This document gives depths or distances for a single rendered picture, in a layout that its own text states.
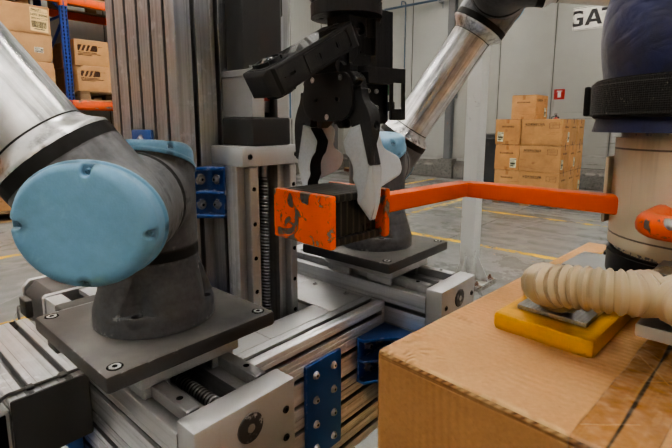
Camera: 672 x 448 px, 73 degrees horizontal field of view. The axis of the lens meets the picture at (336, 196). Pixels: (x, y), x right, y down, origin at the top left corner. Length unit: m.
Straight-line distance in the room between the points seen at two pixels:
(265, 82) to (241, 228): 0.43
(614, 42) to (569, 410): 0.36
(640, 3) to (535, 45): 10.08
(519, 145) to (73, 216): 7.45
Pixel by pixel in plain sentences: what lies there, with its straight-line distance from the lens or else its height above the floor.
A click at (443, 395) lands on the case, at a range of 0.44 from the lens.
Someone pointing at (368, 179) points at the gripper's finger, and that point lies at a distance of 0.43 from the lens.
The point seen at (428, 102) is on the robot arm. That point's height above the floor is 1.33.
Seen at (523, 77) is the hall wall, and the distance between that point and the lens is 10.61.
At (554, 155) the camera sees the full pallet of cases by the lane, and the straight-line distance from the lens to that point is 7.56.
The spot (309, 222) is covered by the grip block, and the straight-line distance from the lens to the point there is 0.43.
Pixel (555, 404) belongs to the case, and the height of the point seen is 1.07.
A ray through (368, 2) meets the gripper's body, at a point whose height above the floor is 1.40.
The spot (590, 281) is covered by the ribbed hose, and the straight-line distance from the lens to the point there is 0.46.
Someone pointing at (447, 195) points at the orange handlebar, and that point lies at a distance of 0.61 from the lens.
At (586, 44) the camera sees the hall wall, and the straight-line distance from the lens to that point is 10.35.
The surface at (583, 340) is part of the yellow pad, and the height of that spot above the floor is 1.09.
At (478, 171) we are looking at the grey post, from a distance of 3.73.
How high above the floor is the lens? 1.29
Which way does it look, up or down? 9 degrees down
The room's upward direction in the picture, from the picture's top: straight up
